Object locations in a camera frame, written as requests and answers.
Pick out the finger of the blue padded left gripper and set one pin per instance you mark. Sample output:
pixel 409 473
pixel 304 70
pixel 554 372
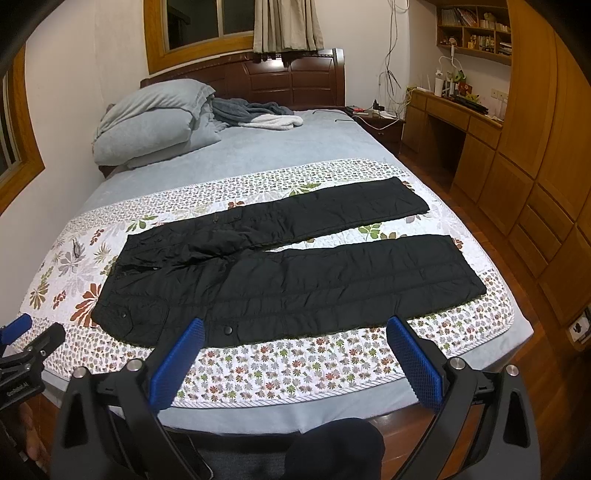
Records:
pixel 14 330

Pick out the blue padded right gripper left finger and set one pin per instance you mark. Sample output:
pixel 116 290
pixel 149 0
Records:
pixel 169 364

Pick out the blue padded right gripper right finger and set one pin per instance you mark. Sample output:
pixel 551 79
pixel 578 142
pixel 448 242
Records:
pixel 425 376

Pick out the black quilted pants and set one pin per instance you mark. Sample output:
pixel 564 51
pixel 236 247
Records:
pixel 246 274

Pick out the person's left hand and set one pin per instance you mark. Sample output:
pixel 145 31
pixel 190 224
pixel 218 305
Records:
pixel 29 437

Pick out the person's dark clothed knee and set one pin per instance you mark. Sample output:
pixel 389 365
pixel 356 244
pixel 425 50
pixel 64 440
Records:
pixel 350 448

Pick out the wooden framed side window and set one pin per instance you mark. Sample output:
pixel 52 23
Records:
pixel 21 161

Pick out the dark wooden nightstand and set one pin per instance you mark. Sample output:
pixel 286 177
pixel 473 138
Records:
pixel 387 131

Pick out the grey blue bed sheet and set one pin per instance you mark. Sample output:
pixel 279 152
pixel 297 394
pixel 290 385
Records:
pixel 295 152

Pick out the grey blue pillow stack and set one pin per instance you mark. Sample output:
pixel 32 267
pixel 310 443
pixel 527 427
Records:
pixel 156 123

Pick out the dark grey blanket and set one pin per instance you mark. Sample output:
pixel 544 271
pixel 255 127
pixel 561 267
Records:
pixel 236 111

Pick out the white fleece cloth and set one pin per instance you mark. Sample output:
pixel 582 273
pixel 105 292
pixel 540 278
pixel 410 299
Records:
pixel 274 122

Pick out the dark wooden headboard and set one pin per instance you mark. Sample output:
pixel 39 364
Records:
pixel 300 81

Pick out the wooden bookshelf with books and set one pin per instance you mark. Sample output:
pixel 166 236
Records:
pixel 480 29

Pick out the wooden framed rear window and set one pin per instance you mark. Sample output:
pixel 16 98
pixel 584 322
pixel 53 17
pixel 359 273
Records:
pixel 182 31

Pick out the beige curtain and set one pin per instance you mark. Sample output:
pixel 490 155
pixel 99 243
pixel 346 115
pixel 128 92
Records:
pixel 286 25

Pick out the white wall socket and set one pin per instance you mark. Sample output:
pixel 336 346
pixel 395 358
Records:
pixel 579 330

